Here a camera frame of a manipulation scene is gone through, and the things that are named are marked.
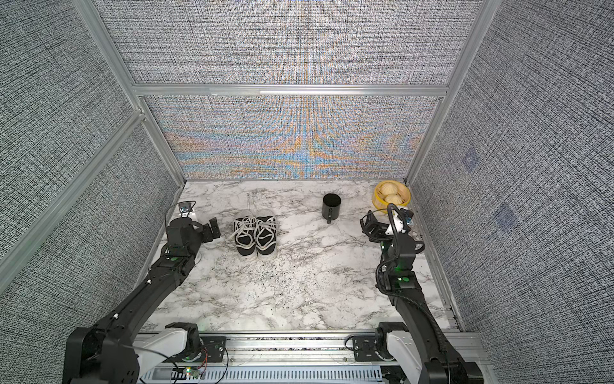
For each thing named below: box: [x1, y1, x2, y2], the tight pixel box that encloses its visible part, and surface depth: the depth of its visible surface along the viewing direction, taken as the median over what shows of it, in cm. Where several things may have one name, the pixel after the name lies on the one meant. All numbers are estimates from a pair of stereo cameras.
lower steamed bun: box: [383, 193, 404, 205], surface depth 108 cm
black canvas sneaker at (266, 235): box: [255, 208, 278, 262], surface depth 94 cm
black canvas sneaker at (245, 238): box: [228, 215, 258, 262], surface depth 94 cm
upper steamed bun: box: [380, 182, 399, 196], surface depth 112 cm
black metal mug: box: [321, 192, 342, 224], surface depth 102 cm
